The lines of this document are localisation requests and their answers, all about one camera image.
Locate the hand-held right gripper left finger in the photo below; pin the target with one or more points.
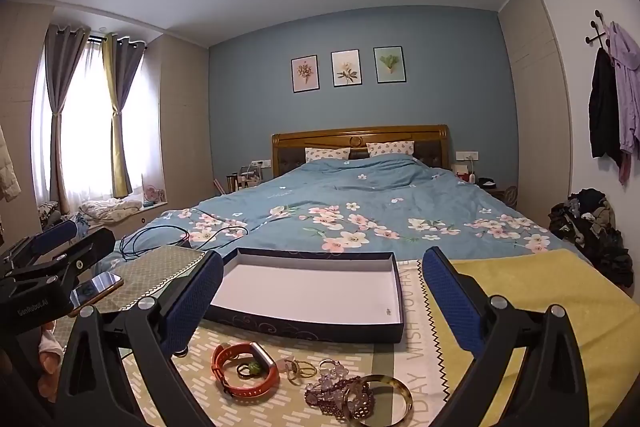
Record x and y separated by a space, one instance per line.
195 302

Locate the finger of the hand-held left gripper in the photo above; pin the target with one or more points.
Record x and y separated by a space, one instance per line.
52 234
75 252

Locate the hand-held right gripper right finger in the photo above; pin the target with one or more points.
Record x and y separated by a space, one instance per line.
450 302

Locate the orange smartwatch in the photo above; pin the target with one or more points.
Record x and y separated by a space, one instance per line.
220 357

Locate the tortoiseshell bangle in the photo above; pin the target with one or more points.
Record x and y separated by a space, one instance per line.
402 394

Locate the dark blue shallow box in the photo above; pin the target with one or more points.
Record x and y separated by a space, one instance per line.
300 287

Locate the person's left hand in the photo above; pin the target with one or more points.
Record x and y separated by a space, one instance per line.
50 357

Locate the smartphone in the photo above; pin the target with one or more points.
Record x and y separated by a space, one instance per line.
100 284

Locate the bundle of light clothes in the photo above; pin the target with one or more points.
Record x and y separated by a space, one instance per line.
112 209

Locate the white hanging coat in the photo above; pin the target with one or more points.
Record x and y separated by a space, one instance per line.
7 167

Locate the white sheer curtain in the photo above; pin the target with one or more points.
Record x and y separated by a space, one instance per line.
85 147

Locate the yellow blanket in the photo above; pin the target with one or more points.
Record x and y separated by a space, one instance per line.
540 277

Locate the small pink fan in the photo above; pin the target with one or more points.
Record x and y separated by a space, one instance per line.
151 194

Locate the dark bedside table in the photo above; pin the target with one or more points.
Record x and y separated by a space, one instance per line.
492 189

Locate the blue floral duvet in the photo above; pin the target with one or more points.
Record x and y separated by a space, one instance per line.
380 202

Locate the yellow and grey curtain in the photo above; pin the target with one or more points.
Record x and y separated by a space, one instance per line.
120 132

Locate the patterned patchwork quilt mat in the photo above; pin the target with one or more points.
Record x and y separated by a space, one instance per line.
310 357

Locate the bedside table with clutter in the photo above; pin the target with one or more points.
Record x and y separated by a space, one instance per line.
245 179

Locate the pile of dark clothes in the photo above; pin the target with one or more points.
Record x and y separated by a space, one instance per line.
595 227

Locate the spotted white pillow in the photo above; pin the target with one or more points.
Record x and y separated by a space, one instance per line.
327 153
392 148

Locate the wooden bed headboard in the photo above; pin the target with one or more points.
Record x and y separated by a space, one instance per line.
360 134

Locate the beige wardrobe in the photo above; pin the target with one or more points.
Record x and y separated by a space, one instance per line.
537 107

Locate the framed green leaf picture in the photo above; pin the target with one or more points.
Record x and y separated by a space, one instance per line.
389 64

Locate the black jacket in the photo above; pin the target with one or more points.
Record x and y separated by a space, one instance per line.
604 107

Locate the framed flower picture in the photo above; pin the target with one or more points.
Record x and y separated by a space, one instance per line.
305 74
346 68

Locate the purple jacket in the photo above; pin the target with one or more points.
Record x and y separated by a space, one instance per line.
627 82

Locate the white wall socket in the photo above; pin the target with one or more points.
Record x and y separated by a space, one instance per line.
466 155
260 164

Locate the black wall coat rack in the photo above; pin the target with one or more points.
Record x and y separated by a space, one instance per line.
597 38

